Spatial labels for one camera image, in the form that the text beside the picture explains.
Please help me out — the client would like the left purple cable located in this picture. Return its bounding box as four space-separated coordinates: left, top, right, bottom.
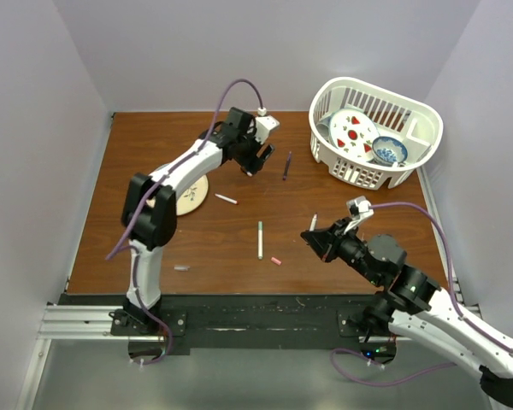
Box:
104 79 267 364

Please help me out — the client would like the strawberry pattern plate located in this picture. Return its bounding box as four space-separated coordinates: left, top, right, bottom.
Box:
328 108 379 162

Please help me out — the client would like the white plastic dish basket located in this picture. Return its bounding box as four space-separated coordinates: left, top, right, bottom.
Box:
309 77 444 190

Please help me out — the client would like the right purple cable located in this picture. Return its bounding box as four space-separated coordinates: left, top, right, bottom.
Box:
329 202 513 388

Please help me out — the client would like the round pastel plate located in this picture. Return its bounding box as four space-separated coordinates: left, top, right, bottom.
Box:
176 175 209 216

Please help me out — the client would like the blue and white bowl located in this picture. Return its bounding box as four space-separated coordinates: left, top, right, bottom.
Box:
371 136 408 167

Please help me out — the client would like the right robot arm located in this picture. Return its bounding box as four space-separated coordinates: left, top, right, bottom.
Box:
301 218 513 408

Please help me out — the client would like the red-tipped white marker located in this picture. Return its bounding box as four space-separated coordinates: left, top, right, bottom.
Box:
215 193 239 205

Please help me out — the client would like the white marker with green end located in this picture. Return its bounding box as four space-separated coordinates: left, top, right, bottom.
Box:
257 220 264 260

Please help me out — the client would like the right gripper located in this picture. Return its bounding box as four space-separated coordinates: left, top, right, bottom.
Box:
300 216 381 285

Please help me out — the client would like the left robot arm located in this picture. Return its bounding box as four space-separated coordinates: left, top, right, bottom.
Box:
120 108 280 335

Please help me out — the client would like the purple cable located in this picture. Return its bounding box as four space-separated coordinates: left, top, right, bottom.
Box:
329 202 513 388
104 79 267 364

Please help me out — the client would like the purple pen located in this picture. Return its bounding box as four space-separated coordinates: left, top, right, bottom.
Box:
282 151 292 181

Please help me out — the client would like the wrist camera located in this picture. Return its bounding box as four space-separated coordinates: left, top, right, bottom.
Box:
255 115 280 145
344 196 374 233

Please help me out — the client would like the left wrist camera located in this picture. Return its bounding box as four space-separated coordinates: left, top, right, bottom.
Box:
255 115 280 145

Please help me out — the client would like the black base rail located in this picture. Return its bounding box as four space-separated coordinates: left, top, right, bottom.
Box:
109 295 397 362

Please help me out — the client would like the small black-tipped white marker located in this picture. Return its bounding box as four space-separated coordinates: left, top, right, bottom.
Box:
309 213 318 231

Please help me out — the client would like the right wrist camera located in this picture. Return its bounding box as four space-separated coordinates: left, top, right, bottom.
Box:
344 196 374 233

